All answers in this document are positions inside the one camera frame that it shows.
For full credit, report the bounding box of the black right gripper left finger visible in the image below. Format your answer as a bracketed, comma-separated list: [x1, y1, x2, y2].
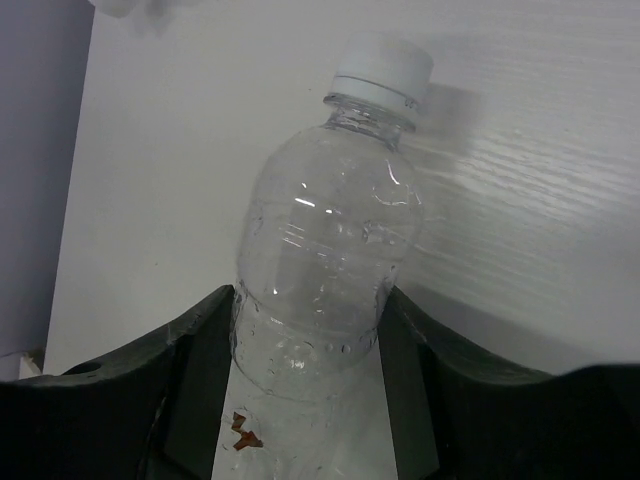
[1, 285, 234, 479]

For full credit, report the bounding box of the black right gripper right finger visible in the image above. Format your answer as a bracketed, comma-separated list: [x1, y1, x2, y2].
[378, 289, 639, 479]

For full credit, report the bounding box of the clear unlabelled bottle white cap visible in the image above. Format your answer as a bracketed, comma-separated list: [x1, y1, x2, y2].
[213, 32, 433, 479]

